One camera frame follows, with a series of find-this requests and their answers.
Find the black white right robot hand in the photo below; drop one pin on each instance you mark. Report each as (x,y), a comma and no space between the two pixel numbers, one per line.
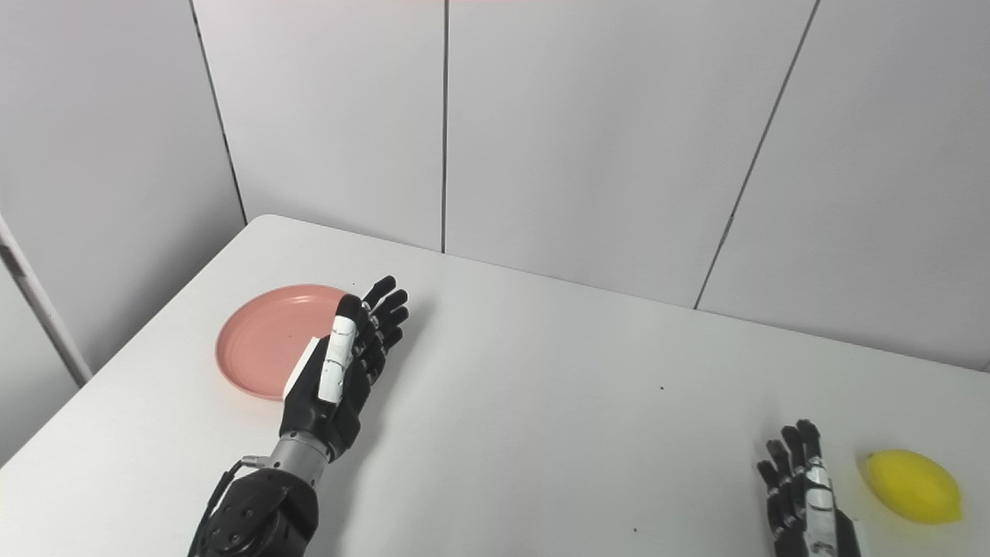
(808,514)

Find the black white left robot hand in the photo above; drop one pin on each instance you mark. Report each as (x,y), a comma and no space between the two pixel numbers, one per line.
(325,410)

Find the pink round plate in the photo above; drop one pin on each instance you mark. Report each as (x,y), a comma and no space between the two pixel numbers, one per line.
(267,344)

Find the yellow lemon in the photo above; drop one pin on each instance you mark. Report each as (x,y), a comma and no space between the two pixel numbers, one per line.
(913,486)

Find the white frame post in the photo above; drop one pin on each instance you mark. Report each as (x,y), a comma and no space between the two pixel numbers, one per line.
(46,309)

